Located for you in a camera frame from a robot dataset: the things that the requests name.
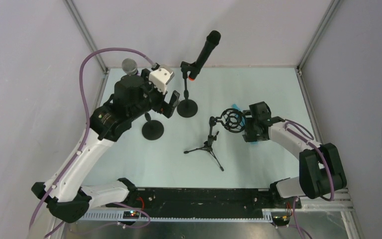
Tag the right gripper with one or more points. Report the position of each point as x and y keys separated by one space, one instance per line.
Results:
x=248 y=126

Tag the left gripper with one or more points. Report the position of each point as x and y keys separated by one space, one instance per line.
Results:
x=166 y=103

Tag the black fork clip stand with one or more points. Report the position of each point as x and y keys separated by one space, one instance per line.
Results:
x=188 y=108

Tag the black tripod shock mount stand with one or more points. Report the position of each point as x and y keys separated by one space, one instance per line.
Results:
x=232 y=120

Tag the black ring clip stand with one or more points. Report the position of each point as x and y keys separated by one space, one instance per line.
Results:
x=152 y=129

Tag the blue microphone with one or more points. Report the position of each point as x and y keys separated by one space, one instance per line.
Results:
x=236 y=107

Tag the purple glitter microphone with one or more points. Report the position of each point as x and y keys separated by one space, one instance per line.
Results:
x=129 y=66

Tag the black microphone orange end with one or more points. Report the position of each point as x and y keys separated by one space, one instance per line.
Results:
x=212 y=40

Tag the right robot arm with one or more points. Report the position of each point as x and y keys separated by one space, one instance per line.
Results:
x=321 y=172

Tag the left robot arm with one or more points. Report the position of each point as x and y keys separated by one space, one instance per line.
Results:
x=65 y=195

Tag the right controller board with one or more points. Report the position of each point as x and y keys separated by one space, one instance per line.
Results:
x=281 y=221

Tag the controller board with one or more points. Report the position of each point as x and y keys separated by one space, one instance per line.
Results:
x=131 y=215
x=281 y=221

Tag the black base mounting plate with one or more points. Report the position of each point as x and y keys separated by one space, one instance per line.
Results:
x=206 y=203

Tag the left controller board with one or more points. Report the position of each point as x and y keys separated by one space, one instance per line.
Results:
x=131 y=215

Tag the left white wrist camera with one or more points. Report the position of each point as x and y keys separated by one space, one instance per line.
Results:
x=161 y=77

